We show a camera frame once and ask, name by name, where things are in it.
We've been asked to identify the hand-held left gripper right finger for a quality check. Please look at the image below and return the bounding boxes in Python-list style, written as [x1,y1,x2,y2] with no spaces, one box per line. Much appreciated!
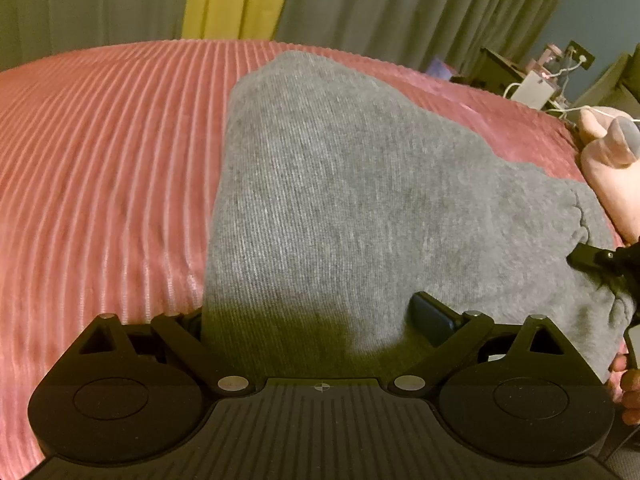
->
[389,291,573,396]

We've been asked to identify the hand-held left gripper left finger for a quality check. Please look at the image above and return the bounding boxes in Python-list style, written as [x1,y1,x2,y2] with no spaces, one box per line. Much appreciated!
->
[75,309,252,396]

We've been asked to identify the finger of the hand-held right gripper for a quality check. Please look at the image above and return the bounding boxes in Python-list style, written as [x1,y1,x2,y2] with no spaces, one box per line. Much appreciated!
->
[567,241,640,311]

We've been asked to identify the grey pants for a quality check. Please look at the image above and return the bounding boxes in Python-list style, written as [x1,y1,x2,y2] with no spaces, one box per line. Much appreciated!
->
[202,50,638,386]

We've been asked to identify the person's right hand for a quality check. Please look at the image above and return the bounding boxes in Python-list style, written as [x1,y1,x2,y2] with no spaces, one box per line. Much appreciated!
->
[606,354,640,427]

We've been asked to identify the pink plush toy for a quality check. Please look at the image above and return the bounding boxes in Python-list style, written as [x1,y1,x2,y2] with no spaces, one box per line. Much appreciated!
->
[577,105,640,243]

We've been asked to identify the olive headboard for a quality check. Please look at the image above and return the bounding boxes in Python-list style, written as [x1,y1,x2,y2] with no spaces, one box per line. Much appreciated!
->
[574,42,640,111]

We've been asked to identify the white box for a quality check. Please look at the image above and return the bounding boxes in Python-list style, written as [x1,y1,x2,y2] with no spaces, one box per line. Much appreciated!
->
[511,69,559,111]

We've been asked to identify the red ribbed bedspread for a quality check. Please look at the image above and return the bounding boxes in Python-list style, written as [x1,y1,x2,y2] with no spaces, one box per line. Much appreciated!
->
[0,37,608,471]

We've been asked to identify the black bedside object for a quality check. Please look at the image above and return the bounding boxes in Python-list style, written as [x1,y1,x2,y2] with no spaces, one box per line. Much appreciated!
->
[451,46,532,97]

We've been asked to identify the grey curtain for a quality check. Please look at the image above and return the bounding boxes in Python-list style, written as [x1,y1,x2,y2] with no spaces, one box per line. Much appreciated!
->
[0,0,193,72]
[275,0,593,78]

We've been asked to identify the white cable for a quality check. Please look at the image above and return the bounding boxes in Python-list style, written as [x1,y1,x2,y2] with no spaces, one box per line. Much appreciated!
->
[542,102,640,127]

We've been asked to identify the wall socket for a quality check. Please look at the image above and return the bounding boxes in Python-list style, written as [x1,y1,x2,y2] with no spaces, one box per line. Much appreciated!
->
[564,39,597,69]

